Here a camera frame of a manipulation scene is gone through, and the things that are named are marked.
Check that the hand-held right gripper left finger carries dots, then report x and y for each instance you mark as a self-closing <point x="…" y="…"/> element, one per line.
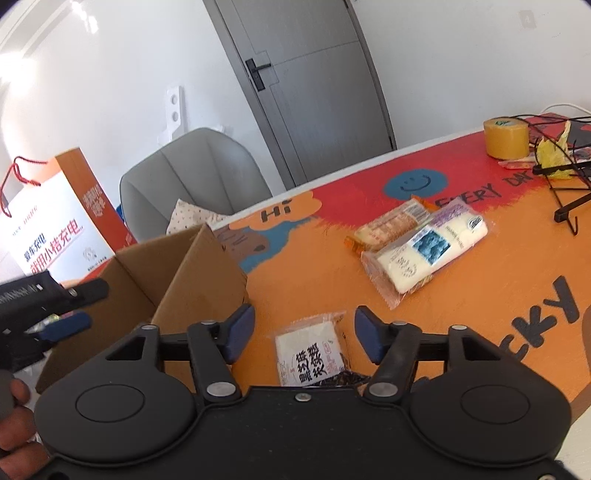
<point x="240" y="332"/>

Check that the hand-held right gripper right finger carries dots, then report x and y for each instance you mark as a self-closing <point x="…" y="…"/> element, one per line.
<point x="369" y="332"/>

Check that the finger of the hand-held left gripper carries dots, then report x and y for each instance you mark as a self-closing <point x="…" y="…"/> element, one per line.
<point x="90" y="290"/>
<point x="69" y="325"/>

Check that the black and white snack packet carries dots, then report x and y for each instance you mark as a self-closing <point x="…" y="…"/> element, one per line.
<point x="307" y="355"/>

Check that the brown cardboard box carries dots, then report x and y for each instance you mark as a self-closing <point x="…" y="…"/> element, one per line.
<point x="184" y="277"/>

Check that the white bread roll packet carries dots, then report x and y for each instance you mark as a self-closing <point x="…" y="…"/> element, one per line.
<point x="429" y="249"/>

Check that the clear biscuit packet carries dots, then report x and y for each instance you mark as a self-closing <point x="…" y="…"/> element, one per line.
<point x="390" y="226"/>

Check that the person's left hand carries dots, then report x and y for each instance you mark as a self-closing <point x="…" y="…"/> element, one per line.
<point x="21" y="438"/>

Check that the orange and white paper bag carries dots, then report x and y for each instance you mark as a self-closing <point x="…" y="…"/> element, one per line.
<point x="51" y="221"/>

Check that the colourful printed table mat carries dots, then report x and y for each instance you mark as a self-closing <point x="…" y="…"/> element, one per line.
<point x="461" y="295"/>

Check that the spotted cushion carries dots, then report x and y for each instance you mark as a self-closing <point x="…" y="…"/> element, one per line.
<point x="191" y="217"/>

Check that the grey chair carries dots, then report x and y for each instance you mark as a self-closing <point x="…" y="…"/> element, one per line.
<point x="194" y="170"/>

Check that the small pink wrapper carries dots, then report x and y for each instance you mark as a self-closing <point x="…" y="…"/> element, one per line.
<point x="517" y="162"/>

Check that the yellow tape roll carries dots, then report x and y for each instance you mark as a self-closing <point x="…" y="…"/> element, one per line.
<point x="505" y="138"/>

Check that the black folding stand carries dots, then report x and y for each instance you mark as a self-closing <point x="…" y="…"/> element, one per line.
<point x="572" y="207"/>

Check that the grey door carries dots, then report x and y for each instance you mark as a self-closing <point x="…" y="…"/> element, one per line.
<point x="318" y="92"/>

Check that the yellow crumpled bag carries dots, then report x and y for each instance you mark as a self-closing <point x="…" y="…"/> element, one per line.
<point x="556" y="157"/>

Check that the dark red notebook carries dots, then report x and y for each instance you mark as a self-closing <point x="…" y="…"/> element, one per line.
<point x="549" y="125"/>

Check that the white wall socket panel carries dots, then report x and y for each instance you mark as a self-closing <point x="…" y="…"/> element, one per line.
<point x="171" y="110"/>

